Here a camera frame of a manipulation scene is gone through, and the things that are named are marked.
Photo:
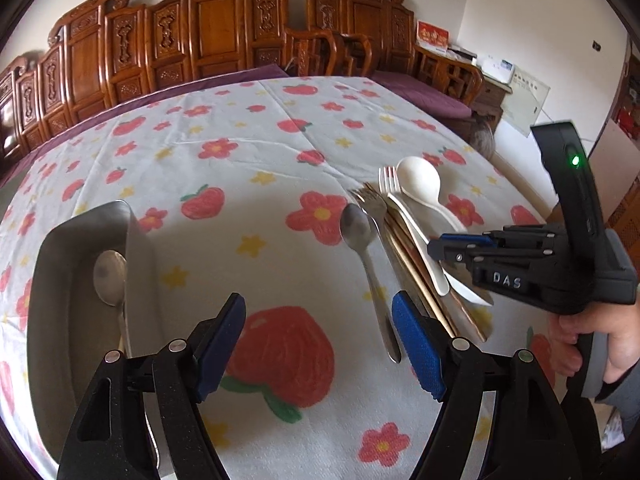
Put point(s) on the wooden side table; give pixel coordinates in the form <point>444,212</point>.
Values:
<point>492,105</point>

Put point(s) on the white plastic fork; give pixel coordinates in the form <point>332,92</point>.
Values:
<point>389,182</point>

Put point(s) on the pale wall poster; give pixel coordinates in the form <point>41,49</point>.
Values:
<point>525,100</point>

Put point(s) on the short carved wooden sofa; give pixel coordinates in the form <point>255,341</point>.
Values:
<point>370,15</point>

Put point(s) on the red desk calendar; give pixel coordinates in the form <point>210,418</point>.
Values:
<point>433,37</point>

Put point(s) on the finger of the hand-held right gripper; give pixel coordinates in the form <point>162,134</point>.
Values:
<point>450,254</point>
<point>465,239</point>

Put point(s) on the white box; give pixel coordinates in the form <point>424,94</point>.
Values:
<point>500,71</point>

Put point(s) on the metal fork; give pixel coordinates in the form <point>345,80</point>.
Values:
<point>370,197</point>

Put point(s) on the purple short sofa cushion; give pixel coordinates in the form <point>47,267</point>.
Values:
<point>425,92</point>

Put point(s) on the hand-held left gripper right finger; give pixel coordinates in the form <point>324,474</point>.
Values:
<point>417,350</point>

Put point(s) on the metal spoon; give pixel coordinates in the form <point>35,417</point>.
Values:
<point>356,227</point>
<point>110,275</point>

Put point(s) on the white plastic spoon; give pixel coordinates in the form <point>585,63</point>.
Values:
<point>419,180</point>

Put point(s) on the wooden chopstick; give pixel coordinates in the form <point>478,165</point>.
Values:
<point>411,272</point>
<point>470,325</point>

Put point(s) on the cardboard sheet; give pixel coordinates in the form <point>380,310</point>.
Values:
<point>617,170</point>

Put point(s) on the metal tray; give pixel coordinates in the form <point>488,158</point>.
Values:
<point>65,260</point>

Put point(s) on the floral tablecloth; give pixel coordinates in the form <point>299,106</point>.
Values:
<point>250,160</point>

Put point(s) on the long carved wooden sofa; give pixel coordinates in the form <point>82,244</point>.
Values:
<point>215,25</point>

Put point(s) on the person's right hand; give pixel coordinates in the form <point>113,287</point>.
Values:
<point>627,330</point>

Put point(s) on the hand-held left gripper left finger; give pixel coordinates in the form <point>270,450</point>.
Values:
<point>220,350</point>

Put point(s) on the person's right forearm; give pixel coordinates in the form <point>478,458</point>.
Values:
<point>627,382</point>

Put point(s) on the grey fuzzy bundle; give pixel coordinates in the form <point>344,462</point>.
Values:
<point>481,137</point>

